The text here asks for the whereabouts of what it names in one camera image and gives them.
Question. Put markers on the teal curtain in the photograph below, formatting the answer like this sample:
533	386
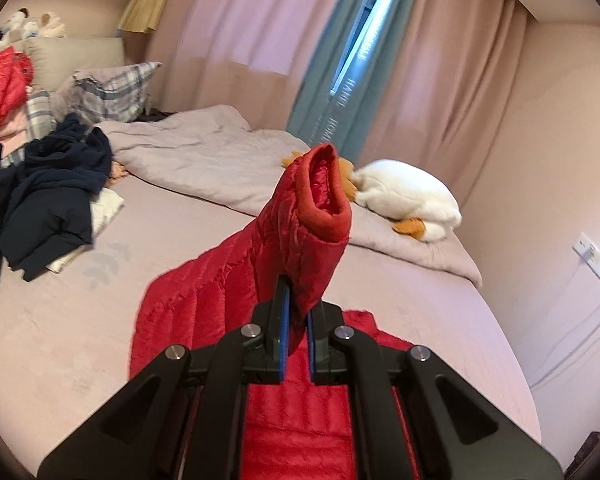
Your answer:
325	95

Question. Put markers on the plaid pillow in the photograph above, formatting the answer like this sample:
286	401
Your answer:
110	90

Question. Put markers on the beige pillow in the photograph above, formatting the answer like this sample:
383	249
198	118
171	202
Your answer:
75	55

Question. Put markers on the red down jacket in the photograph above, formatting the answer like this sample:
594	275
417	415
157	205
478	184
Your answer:
2	85
290	240

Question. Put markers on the grey quilted blanket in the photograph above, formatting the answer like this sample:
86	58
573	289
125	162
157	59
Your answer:
205	155

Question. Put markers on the crumpled navy blue sweater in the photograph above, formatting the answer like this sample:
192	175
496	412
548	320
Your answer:
65	155

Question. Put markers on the pink curtain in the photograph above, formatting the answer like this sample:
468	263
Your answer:
240	35

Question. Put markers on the grey striped cloth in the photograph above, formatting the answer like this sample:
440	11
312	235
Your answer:
40	115

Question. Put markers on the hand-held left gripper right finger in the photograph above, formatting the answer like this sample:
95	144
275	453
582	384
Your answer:
311	347

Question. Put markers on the white wall socket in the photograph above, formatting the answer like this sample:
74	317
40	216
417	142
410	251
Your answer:
597	260

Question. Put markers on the dark navy jacket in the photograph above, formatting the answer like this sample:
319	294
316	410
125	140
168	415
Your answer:
40	230

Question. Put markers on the yellow dress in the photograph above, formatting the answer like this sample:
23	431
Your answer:
145	5

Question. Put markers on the bed with pink sheet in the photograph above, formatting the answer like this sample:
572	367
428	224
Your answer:
180	240

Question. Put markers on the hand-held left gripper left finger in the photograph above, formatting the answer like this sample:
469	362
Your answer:
281	332

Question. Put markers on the white goose plush toy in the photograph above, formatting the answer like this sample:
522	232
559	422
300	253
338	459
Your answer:
405	195

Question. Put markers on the folded red down jacket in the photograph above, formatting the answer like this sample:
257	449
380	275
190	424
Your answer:
2	85

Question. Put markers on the white patterned cloth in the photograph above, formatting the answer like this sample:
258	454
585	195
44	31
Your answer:
105	207

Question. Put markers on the beige plush toy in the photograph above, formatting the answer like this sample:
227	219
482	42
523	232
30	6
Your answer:
50	25

